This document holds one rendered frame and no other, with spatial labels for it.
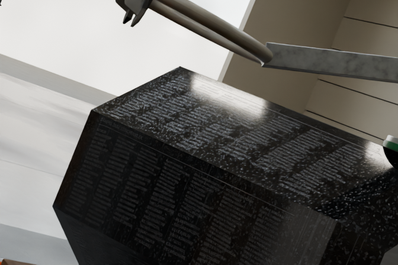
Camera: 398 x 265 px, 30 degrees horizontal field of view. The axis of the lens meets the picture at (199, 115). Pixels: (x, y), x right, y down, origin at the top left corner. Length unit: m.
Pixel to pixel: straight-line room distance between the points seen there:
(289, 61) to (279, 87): 9.24
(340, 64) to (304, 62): 0.08
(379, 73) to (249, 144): 0.41
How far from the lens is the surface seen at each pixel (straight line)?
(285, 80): 10.89
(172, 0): 1.44
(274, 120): 1.95
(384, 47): 10.60
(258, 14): 10.39
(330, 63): 1.63
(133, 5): 1.85
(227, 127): 1.99
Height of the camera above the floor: 0.81
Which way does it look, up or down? 3 degrees down
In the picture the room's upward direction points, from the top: 22 degrees clockwise
